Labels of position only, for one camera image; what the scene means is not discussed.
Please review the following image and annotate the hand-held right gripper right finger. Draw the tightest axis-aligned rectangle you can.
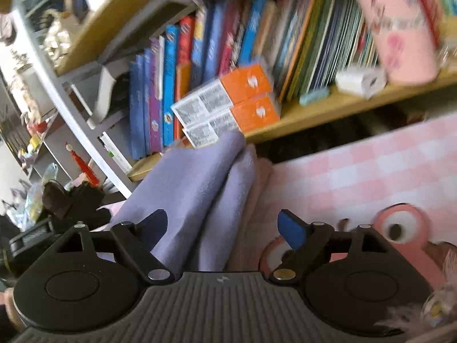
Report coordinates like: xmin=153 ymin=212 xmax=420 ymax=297
xmin=268 ymin=209 xmax=411 ymax=283

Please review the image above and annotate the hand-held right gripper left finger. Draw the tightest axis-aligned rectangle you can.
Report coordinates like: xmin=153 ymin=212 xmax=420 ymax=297
xmin=53 ymin=209 xmax=175 ymax=283

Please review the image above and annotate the purple and pink sweater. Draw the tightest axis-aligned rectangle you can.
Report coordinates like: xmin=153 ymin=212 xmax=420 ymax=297
xmin=96 ymin=130 xmax=274 ymax=272

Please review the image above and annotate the pink checked printed table mat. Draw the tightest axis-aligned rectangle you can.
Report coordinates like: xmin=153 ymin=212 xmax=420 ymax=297
xmin=228 ymin=114 xmax=457 ymax=295

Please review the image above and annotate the dark brown bag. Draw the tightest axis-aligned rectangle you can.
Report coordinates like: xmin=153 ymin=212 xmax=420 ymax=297
xmin=42 ymin=180 xmax=108 ymax=223

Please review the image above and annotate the red tassel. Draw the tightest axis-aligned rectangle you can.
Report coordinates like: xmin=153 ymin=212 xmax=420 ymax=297
xmin=64 ymin=143 xmax=101 ymax=187

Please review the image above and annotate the orange and white carton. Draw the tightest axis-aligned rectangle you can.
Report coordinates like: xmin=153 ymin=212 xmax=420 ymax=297
xmin=182 ymin=95 xmax=281 ymax=149
xmin=171 ymin=62 xmax=274 ymax=117

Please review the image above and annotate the clear plastic bag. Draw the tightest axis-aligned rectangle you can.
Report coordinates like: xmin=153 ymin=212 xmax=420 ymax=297
xmin=7 ymin=162 xmax=60 ymax=230

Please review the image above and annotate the wooden bookshelf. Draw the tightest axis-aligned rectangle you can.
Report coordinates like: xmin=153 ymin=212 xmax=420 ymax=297
xmin=11 ymin=0 xmax=457 ymax=198

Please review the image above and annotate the light blue eraser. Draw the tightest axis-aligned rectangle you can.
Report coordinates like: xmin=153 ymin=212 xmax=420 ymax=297
xmin=299 ymin=87 xmax=329 ymax=106

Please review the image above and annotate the open thick book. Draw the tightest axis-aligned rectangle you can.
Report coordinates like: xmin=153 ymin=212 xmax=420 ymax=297
xmin=87 ymin=66 xmax=124 ymax=130

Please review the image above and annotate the row of colourful children's books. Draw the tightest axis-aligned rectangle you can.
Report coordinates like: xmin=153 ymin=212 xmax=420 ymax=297
xmin=129 ymin=0 xmax=380 ymax=160

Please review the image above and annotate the grey fur trim with bead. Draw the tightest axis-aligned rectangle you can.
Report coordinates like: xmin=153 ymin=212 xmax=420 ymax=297
xmin=373 ymin=282 xmax=457 ymax=336

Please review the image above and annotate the white charger plug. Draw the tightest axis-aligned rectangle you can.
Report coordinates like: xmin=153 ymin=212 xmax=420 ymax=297
xmin=336 ymin=66 xmax=388 ymax=99

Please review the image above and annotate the pink printed tumbler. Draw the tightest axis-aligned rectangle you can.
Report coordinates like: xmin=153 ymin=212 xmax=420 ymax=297
xmin=344 ymin=0 xmax=442 ymax=85

